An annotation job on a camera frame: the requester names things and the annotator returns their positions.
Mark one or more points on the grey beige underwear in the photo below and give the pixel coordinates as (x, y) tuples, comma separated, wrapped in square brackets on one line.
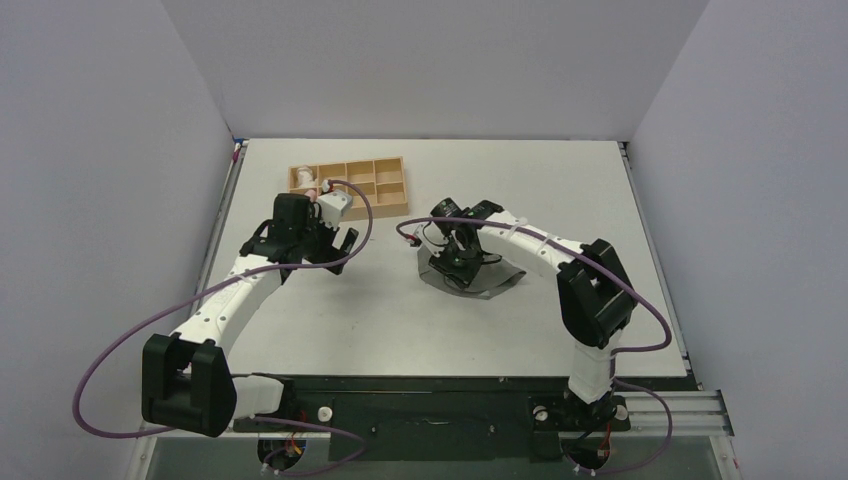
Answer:
[(489, 281)]

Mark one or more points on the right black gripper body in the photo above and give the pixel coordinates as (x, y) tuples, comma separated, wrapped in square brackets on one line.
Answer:
[(457, 261)]

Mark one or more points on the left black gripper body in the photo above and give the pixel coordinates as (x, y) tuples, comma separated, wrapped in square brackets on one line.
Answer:
[(317, 239)]

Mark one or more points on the wooden compartment tray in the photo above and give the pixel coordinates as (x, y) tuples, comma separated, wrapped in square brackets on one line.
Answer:
[(382, 180)]

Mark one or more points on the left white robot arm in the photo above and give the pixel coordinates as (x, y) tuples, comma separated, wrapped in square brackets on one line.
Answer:
[(187, 383)]

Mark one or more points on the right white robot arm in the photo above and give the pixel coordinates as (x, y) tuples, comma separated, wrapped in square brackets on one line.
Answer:
[(485, 249)]

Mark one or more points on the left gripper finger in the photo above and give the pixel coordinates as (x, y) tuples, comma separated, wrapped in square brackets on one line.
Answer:
[(336, 261), (348, 242)]

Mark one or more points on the white rolled underwear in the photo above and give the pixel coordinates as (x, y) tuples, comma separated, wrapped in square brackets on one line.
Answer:
[(305, 177)]

